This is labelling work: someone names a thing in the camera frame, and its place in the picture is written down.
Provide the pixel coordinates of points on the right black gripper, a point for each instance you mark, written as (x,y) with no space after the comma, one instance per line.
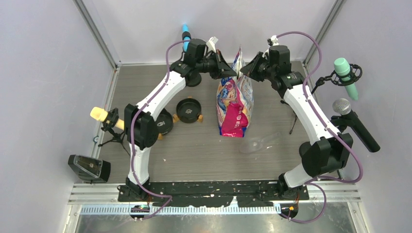
(250,70)

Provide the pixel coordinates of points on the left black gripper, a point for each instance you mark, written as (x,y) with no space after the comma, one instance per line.
(222,69)

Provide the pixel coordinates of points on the colourful pet food bag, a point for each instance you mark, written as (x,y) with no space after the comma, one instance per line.
(235,101)

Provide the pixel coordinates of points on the clear plastic scoop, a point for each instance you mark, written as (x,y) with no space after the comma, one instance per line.
(251,145)

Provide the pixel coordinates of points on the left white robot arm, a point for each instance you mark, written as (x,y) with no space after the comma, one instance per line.
(139,119)

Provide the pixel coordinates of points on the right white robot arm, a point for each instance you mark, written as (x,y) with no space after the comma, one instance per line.
(326,151)

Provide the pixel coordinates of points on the round black pet bowl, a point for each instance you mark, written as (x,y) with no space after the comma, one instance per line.
(188,110)

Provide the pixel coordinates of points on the cat-ear black pet bowl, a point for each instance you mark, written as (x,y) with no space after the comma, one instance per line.
(164,123)

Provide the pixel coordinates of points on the blue microphone on stand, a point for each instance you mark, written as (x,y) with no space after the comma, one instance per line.
(193,79)

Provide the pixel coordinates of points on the round black stand base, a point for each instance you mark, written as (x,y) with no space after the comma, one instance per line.
(304,151)

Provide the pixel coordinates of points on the grey black handheld microphone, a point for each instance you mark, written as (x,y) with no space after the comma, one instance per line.
(348,118)

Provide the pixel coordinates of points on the yellow microphone on tripod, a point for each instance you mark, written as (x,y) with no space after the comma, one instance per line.
(111,123)

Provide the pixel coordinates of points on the black box device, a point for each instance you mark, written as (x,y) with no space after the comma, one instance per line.
(90,170)

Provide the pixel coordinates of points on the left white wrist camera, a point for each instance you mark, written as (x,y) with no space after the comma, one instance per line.
(211,44)

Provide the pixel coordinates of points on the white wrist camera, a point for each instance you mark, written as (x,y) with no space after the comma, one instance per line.
(273,41)
(211,44)

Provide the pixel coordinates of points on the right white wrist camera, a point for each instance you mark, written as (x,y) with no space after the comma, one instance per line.
(273,41)

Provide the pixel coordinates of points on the green microphone with shock mount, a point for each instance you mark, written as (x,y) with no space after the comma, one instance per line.
(344,75)

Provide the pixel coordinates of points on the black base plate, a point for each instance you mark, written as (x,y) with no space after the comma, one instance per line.
(255,193)

